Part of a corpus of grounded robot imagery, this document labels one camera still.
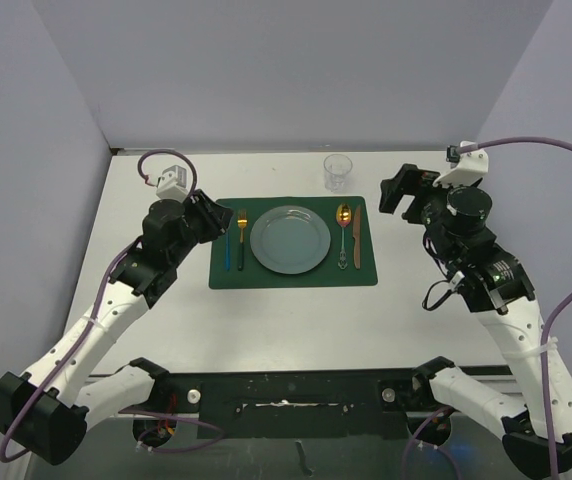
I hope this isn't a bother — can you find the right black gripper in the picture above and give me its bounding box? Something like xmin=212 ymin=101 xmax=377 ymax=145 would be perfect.
xmin=379 ymin=163 xmax=458 ymax=265

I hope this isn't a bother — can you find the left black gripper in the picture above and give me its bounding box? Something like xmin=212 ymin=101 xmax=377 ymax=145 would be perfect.
xmin=169 ymin=189 xmax=233 ymax=265

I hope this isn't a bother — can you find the blue metallic fork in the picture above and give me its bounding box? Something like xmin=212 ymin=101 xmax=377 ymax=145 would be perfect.
xmin=224 ymin=228 xmax=232 ymax=271

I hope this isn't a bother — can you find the gold fork green handle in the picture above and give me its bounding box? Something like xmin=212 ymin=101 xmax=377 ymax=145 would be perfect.
xmin=237 ymin=209 xmax=248 ymax=271

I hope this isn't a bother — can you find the brown knife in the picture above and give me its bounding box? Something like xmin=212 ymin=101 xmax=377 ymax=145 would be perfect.
xmin=352 ymin=205 xmax=362 ymax=270

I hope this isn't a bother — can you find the dark green placemat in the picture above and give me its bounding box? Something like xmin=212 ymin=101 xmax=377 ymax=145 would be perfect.
xmin=209 ymin=196 xmax=378 ymax=290

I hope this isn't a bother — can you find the gold spoon green handle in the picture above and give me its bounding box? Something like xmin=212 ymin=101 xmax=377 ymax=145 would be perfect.
xmin=335 ymin=203 xmax=352 ymax=270

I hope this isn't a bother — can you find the grey-blue round plate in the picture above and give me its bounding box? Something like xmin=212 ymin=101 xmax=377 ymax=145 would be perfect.
xmin=250 ymin=205 xmax=331 ymax=275

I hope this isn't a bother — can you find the clear drinking glass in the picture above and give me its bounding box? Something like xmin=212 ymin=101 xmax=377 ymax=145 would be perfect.
xmin=323 ymin=154 xmax=353 ymax=193

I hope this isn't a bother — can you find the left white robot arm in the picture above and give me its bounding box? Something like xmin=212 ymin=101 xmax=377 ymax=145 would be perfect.
xmin=0 ymin=190 xmax=233 ymax=465

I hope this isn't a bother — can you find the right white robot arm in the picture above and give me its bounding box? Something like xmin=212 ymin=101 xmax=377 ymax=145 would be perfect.
xmin=379 ymin=164 xmax=572 ymax=479

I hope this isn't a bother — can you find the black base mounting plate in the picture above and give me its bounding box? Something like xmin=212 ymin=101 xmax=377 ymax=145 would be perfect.
xmin=134 ymin=369 xmax=439 ymax=439

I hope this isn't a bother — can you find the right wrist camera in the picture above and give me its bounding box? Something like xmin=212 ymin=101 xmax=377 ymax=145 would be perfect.
xmin=433 ymin=141 xmax=489 ymax=188

